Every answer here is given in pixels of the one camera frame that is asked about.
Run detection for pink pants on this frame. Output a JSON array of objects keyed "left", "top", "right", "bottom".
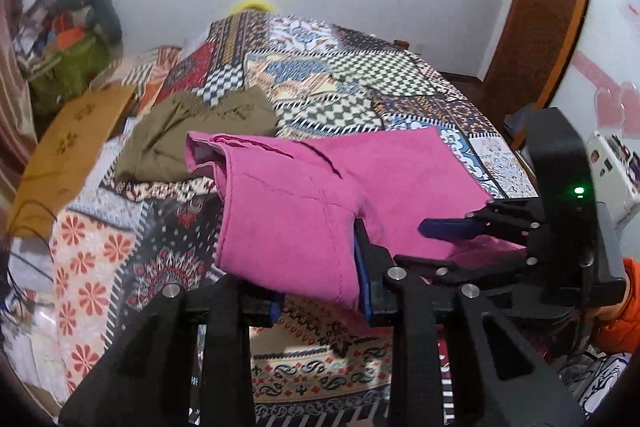
[{"left": 184, "top": 128, "right": 515, "bottom": 311}]

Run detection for white device box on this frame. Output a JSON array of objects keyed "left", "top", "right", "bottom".
[{"left": 586, "top": 131, "right": 639, "bottom": 231}]

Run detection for white printed cloth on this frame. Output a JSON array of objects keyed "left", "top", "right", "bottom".
[{"left": 559, "top": 351, "right": 632, "bottom": 417}]

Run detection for orange garment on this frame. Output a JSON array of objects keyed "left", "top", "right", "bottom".
[{"left": 592, "top": 258, "right": 640, "bottom": 353}]

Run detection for patchwork patterned bedspread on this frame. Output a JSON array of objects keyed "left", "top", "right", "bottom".
[{"left": 50, "top": 11, "right": 534, "bottom": 426}]

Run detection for white sliding wardrobe door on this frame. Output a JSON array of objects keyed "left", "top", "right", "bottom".
[{"left": 551, "top": 0, "right": 639, "bottom": 152}]

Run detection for olive green pants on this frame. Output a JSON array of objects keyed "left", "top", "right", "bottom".
[{"left": 114, "top": 87, "right": 279, "bottom": 182}]

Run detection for striped brown curtain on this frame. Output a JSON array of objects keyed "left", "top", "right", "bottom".
[{"left": 1, "top": 0, "right": 38, "bottom": 216}]

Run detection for yellow round object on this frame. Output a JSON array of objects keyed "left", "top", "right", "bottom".
[{"left": 230, "top": 0, "right": 277, "bottom": 15}]

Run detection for green storage bag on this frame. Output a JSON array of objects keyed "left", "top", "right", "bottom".
[{"left": 27, "top": 35, "right": 111, "bottom": 116}]

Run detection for wooden wardrobe frame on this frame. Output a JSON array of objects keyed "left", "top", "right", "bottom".
[{"left": 482, "top": 0, "right": 588, "bottom": 148}]

